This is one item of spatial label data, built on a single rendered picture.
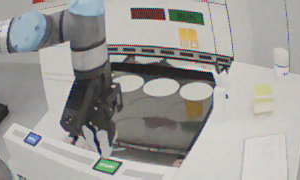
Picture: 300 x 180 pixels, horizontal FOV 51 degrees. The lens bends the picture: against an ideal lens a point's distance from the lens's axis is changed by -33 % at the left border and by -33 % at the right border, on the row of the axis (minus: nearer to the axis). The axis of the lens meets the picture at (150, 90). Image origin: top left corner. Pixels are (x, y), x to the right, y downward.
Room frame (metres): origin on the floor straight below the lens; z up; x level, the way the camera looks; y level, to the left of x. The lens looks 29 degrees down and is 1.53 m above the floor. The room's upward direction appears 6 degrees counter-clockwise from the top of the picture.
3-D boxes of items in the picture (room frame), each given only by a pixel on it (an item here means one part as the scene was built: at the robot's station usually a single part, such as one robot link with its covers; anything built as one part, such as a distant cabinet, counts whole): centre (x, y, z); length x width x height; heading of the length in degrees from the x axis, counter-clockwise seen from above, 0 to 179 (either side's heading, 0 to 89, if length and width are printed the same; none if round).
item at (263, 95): (0.85, -0.30, 1.00); 0.07 x 0.07 x 0.07; 83
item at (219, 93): (0.86, -0.16, 1.03); 0.06 x 0.04 x 0.13; 155
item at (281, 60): (1.03, -0.45, 1.01); 0.07 x 0.07 x 0.10
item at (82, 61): (0.73, 0.11, 1.22); 0.08 x 0.08 x 0.05
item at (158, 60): (1.26, -0.06, 0.89); 0.44 x 0.02 x 0.10; 65
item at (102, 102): (0.73, 0.10, 1.14); 0.09 x 0.08 x 0.12; 155
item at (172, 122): (1.07, 0.01, 0.90); 0.34 x 0.34 x 0.01; 65
